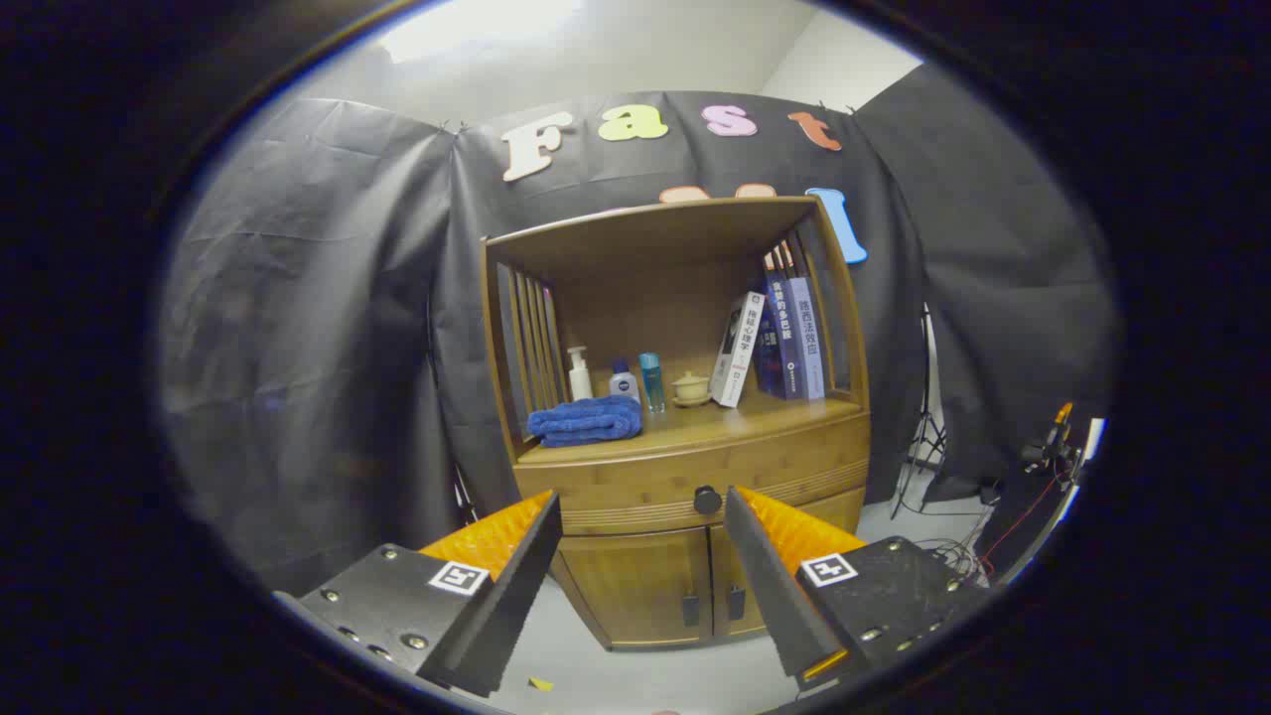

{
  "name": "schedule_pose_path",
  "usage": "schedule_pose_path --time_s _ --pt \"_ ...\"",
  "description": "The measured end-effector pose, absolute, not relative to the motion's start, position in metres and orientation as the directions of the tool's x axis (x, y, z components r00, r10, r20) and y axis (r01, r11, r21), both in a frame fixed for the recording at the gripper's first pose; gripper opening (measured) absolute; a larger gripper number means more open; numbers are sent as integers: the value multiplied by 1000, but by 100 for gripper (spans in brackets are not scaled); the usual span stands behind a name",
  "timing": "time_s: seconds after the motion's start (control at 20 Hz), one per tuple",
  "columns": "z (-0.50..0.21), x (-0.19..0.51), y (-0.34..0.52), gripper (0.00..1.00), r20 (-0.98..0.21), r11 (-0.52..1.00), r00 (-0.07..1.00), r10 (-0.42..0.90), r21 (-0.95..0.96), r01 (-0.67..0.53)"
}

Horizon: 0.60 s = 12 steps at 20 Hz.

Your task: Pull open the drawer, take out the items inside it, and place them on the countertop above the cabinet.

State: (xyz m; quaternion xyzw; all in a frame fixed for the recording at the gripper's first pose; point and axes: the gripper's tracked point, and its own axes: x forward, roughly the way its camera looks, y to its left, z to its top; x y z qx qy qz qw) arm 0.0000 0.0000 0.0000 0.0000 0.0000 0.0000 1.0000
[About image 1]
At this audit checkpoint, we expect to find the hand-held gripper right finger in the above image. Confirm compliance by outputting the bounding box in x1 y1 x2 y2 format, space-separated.
723 486 994 691

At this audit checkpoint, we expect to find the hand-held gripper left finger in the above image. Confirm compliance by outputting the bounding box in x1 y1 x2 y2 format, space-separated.
273 490 563 698

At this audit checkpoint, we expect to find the wooden drawer black knob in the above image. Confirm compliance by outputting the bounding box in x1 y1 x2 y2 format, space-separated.
514 417 873 538

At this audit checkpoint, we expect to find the wooden countertop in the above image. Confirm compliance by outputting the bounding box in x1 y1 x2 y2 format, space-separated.
516 382 863 468

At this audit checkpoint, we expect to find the wooden cabinet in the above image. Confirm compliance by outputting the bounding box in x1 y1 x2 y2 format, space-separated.
482 196 873 651

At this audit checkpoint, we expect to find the blue folded towel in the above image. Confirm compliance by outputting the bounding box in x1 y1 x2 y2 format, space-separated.
527 396 643 448

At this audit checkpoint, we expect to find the black tripod stand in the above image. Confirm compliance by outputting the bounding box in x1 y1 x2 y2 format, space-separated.
891 303 949 519

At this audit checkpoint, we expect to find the dark blue book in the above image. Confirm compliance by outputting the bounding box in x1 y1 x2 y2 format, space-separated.
752 278 803 401

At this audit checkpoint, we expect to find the white book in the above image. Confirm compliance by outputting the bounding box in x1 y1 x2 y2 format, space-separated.
710 291 766 409

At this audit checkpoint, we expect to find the grey-blue book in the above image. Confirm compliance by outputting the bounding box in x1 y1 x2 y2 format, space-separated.
789 276 826 400

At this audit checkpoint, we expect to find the orange and black device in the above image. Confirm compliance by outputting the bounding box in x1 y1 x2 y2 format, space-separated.
1023 402 1083 488

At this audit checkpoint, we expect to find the black backdrop cloth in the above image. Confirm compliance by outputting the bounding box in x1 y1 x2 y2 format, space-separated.
159 62 1123 597

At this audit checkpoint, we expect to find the tangle of cables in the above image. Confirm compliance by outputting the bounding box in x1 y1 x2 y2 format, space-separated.
914 536 994 582

